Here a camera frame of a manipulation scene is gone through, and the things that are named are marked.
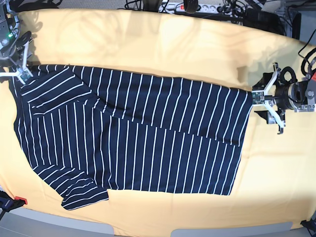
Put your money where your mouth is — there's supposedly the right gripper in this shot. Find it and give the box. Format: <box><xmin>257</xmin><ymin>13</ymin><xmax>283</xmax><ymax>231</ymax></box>
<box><xmin>0</xmin><ymin>31</ymin><xmax>32</xmax><ymax>77</ymax></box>

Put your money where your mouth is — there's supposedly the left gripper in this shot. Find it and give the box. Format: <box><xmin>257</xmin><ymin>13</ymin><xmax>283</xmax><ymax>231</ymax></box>
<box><xmin>263</xmin><ymin>63</ymin><xmax>316</xmax><ymax>135</ymax></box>

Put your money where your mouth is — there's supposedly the navy white striped T-shirt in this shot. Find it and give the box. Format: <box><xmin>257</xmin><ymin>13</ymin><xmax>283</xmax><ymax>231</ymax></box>
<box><xmin>9</xmin><ymin>65</ymin><xmax>252</xmax><ymax>210</ymax></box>

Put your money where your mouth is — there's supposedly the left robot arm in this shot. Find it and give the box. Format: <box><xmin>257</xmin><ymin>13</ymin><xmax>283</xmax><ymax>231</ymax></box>
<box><xmin>256</xmin><ymin>49</ymin><xmax>316</xmax><ymax>135</ymax></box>

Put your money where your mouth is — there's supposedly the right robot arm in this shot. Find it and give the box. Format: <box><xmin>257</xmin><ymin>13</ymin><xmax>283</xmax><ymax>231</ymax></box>
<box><xmin>0</xmin><ymin>0</ymin><xmax>33</xmax><ymax>84</ymax></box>

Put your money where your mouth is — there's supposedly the black power adapter box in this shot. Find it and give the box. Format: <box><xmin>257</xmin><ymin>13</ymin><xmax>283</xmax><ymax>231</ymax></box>
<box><xmin>242</xmin><ymin>8</ymin><xmax>279</xmax><ymax>29</ymax></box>

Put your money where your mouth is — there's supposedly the yellow table cloth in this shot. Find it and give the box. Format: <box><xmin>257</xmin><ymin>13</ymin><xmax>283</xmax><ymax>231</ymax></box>
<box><xmin>0</xmin><ymin>9</ymin><xmax>316</xmax><ymax>237</ymax></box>

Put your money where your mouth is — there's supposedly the white power strip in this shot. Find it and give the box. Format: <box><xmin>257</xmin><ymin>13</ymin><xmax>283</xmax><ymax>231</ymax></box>
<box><xmin>158</xmin><ymin>2</ymin><xmax>222</xmax><ymax>14</ymax></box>

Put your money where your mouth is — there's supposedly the black clamp right corner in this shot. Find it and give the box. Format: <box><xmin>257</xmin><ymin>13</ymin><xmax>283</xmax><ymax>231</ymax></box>
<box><xmin>300</xmin><ymin>219</ymin><xmax>316</xmax><ymax>237</ymax></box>

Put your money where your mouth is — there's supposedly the red black clamp left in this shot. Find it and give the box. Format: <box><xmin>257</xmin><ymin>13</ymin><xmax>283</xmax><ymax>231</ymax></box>
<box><xmin>0</xmin><ymin>191</ymin><xmax>28</xmax><ymax>219</ymax></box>

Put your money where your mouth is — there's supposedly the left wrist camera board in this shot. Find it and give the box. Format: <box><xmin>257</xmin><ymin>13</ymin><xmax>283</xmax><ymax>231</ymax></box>
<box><xmin>252</xmin><ymin>91</ymin><xmax>265</xmax><ymax>106</ymax></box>

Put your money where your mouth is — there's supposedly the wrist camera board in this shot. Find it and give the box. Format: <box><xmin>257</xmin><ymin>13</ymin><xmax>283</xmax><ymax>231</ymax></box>
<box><xmin>252</xmin><ymin>91</ymin><xmax>265</xmax><ymax>106</ymax></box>
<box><xmin>17</xmin><ymin>69</ymin><xmax>33</xmax><ymax>85</ymax></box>

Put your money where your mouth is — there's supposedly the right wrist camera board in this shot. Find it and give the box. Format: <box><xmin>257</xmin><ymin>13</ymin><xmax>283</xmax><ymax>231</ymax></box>
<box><xmin>17</xmin><ymin>69</ymin><xmax>33</xmax><ymax>85</ymax></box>

